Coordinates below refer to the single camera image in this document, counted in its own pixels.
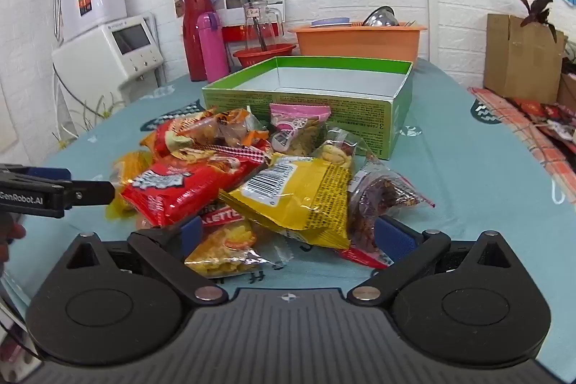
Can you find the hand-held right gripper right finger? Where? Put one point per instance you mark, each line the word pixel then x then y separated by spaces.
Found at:
pixel 396 240

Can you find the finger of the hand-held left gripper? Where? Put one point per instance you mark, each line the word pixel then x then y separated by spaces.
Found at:
pixel 45 173
pixel 90 193

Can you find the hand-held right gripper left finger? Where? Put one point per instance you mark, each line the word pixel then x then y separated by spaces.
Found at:
pixel 191 231

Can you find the small red snack packet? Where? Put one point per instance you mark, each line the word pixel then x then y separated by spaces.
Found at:
pixel 364 258

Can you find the clear packet of yellow chips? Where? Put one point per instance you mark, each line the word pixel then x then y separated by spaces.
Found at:
pixel 225 249

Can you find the yellow ridged noodle packet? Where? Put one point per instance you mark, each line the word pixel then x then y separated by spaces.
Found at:
pixel 128 168

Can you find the large red snack packet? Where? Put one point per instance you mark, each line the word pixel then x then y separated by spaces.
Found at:
pixel 180 186

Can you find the clear packet of dark red snacks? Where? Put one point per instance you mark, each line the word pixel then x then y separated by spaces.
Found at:
pixel 378 195

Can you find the red checkered snack packet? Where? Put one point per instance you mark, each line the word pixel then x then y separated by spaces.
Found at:
pixel 234 154

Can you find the red-orange picture snack packet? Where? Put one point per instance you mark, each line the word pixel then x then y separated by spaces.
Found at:
pixel 180 136

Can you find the matte yellow snack packet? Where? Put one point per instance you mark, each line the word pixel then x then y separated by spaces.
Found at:
pixel 306 195

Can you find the clear packet of cookies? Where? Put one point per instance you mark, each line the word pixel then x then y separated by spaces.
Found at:
pixel 337 152

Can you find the clear orange-edged snack packet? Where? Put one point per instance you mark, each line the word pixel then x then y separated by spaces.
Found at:
pixel 238 125

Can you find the green cardboard box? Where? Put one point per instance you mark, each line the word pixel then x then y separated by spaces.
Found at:
pixel 360 114

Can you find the pink snack packet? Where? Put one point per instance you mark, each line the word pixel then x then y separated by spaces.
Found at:
pixel 297 127

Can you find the person's left hand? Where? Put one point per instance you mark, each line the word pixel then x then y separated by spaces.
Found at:
pixel 13 231

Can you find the green spider plant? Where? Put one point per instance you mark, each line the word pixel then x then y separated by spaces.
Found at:
pixel 90 114

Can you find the teal printed tablecloth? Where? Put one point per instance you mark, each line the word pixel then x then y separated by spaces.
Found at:
pixel 459 186

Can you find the white machine with screen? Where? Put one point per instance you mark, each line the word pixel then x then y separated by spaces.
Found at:
pixel 99 60

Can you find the orange plaid cloth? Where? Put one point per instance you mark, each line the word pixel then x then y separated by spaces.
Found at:
pixel 517 127

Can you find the pink bottle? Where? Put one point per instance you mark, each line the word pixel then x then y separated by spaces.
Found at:
pixel 213 51

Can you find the red thermos jug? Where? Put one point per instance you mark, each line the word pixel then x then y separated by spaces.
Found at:
pixel 195 37

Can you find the red plastic basin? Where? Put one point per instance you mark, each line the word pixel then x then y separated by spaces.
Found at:
pixel 265 56

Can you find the red printed bag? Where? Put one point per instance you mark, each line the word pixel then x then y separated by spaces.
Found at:
pixel 549 118

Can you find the orange plastic basin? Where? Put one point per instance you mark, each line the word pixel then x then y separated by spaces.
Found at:
pixel 360 44

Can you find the red paper strip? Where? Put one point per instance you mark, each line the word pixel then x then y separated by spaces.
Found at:
pixel 231 34

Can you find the large cardboard box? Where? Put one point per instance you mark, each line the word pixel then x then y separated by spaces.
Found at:
pixel 517 64

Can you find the clear glass jar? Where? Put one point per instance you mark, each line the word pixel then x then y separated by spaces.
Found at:
pixel 263 24

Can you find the metal bowl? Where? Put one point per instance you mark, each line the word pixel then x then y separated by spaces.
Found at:
pixel 382 17

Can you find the small cardboard box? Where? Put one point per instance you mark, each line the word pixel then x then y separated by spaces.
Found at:
pixel 568 91

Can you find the dark purple plant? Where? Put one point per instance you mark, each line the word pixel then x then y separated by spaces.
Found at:
pixel 537 8

